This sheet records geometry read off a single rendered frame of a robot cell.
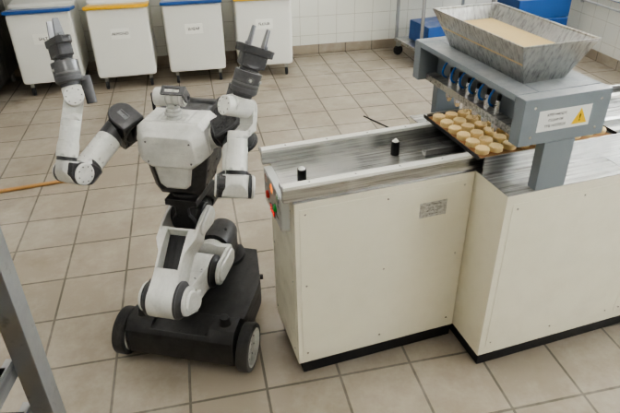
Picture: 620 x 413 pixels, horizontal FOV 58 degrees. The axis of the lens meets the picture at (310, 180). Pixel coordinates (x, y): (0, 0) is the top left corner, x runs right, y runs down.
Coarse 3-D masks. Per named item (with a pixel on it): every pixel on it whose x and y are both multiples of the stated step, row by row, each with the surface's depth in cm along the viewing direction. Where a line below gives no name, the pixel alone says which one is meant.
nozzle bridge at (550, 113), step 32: (416, 64) 230; (448, 64) 222; (480, 64) 199; (512, 96) 174; (544, 96) 171; (576, 96) 173; (608, 96) 178; (512, 128) 177; (544, 128) 176; (576, 128) 180; (544, 160) 182
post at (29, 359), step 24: (0, 240) 66; (0, 264) 66; (0, 288) 68; (0, 312) 70; (24, 312) 72; (24, 336) 72; (24, 360) 74; (24, 384) 76; (48, 384) 78; (48, 408) 79
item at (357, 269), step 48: (432, 144) 220; (384, 192) 192; (432, 192) 199; (288, 240) 199; (336, 240) 196; (384, 240) 203; (432, 240) 210; (288, 288) 214; (336, 288) 207; (384, 288) 215; (432, 288) 223; (336, 336) 219; (384, 336) 229; (432, 336) 243
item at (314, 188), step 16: (416, 160) 195; (432, 160) 195; (448, 160) 196; (464, 160) 198; (480, 160) 200; (336, 176) 186; (352, 176) 186; (368, 176) 188; (384, 176) 190; (400, 176) 193; (416, 176) 195; (432, 176) 197; (288, 192) 181; (304, 192) 183; (320, 192) 185; (336, 192) 187
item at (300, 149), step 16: (384, 128) 219; (400, 128) 219; (416, 128) 221; (432, 128) 223; (288, 144) 208; (304, 144) 208; (320, 144) 210; (336, 144) 212; (352, 144) 215; (368, 144) 217; (384, 144) 219; (272, 160) 207
